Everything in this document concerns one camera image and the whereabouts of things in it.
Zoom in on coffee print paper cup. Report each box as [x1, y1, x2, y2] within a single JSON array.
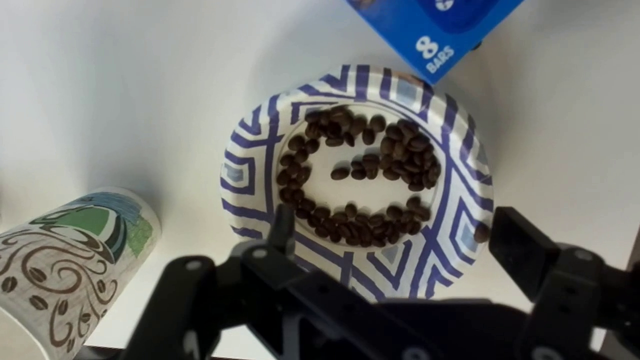
[[0, 189, 163, 360]]

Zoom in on blue patterned paper bowl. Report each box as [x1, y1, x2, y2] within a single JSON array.
[[219, 64, 496, 306]]

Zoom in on blue cereal bar box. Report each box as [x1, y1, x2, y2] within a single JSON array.
[[346, 0, 527, 86]]

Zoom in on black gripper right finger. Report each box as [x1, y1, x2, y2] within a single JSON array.
[[489, 206, 640, 360]]

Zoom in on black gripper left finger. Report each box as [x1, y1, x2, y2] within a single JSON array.
[[123, 203, 309, 360]]

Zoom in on coffee bean pile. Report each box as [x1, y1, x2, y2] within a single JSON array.
[[277, 104, 492, 250]]

